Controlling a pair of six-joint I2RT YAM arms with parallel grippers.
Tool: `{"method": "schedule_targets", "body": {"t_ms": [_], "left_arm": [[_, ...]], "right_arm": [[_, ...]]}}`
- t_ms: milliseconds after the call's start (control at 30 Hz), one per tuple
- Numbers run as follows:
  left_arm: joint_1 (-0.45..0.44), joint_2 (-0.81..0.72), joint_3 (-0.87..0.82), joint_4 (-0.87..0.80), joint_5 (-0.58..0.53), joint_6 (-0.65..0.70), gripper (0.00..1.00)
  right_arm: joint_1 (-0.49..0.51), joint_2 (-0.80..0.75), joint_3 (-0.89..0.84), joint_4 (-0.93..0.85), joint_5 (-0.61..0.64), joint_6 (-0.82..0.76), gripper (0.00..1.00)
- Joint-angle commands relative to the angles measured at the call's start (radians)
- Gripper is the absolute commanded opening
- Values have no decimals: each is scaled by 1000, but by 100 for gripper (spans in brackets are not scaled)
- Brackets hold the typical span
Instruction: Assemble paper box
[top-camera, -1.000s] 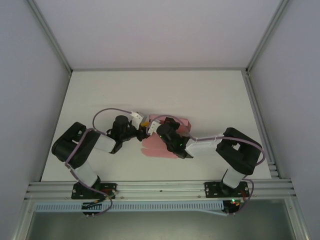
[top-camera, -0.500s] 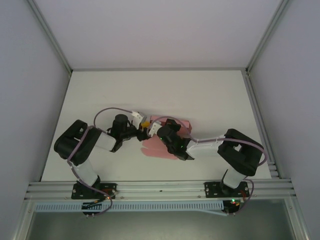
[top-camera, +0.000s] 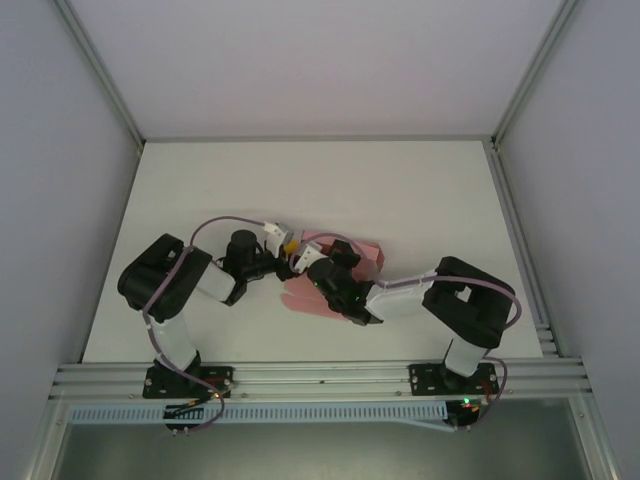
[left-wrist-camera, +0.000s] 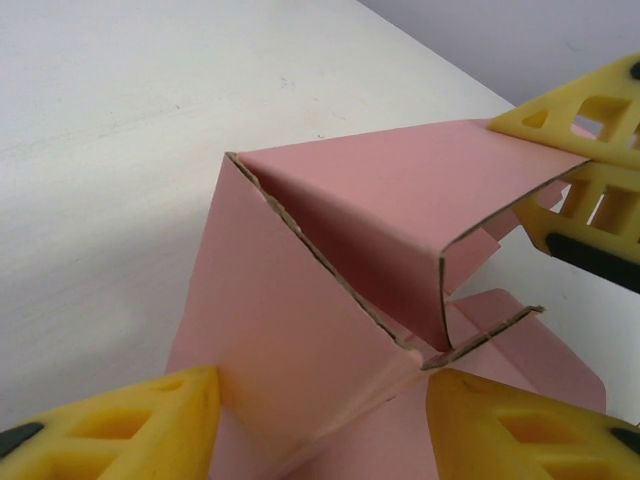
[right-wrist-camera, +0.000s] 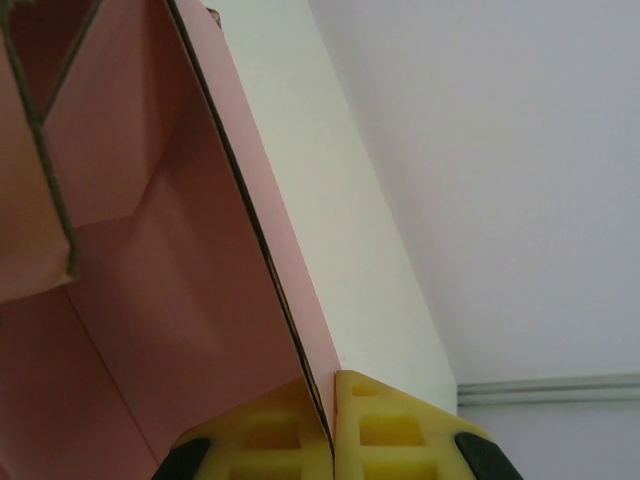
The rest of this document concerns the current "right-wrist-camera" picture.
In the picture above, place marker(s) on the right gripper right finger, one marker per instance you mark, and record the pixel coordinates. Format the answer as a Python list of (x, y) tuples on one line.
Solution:
[(400, 440)]

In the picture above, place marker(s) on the pink paper box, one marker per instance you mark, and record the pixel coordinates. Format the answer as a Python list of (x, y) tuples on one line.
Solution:
[(150, 250)]

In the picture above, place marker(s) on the aluminium frame post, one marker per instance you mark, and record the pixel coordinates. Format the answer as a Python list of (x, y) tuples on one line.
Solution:
[(550, 390)]

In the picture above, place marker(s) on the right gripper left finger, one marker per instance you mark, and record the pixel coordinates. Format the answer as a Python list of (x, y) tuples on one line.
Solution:
[(260, 440)]

